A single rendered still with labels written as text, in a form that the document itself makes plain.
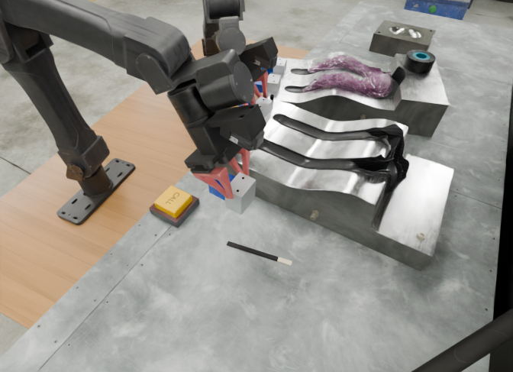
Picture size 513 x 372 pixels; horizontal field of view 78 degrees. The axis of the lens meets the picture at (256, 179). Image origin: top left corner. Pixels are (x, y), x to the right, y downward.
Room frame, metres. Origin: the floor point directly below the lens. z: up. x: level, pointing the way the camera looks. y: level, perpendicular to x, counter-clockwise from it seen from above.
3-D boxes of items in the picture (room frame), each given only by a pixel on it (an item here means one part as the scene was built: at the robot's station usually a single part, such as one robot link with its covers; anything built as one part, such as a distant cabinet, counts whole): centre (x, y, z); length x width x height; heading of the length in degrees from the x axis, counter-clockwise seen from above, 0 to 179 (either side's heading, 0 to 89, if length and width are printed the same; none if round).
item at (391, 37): (1.23, -0.57, 0.84); 0.20 x 0.15 x 0.07; 60
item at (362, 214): (0.52, -0.18, 0.87); 0.50 x 0.26 x 0.14; 60
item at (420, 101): (0.87, -0.28, 0.86); 0.50 x 0.26 x 0.11; 77
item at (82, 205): (0.50, 0.38, 0.84); 0.20 x 0.07 x 0.08; 156
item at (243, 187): (0.40, 0.07, 0.94); 0.13 x 0.05 x 0.05; 59
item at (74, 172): (0.50, 0.37, 0.90); 0.09 x 0.06 x 0.06; 164
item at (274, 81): (0.88, -0.01, 0.86); 0.13 x 0.05 x 0.05; 77
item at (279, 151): (0.54, -0.17, 0.92); 0.35 x 0.16 x 0.09; 60
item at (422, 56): (0.88, -0.48, 0.93); 0.08 x 0.08 x 0.04
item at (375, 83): (0.87, -0.28, 0.90); 0.26 x 0.18 x 0.08; 77
